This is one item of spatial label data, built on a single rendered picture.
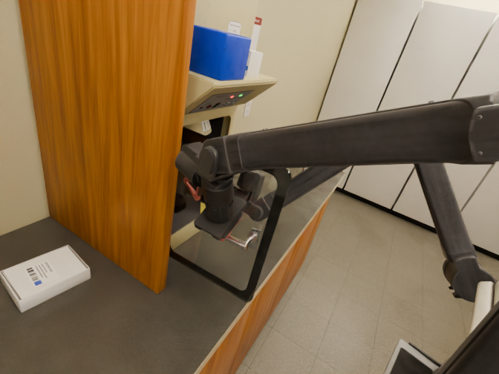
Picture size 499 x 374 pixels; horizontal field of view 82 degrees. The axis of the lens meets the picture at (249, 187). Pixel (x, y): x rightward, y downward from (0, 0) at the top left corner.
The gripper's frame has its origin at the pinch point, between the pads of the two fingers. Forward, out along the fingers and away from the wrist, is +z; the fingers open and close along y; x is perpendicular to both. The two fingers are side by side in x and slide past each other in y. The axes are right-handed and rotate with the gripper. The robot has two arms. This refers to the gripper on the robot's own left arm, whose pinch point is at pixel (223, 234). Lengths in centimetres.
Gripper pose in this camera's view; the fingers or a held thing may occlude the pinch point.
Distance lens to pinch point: 67.0
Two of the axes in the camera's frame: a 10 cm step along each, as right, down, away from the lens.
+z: -0.2, 6.3, 7.8
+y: -5.2, 6.6, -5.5
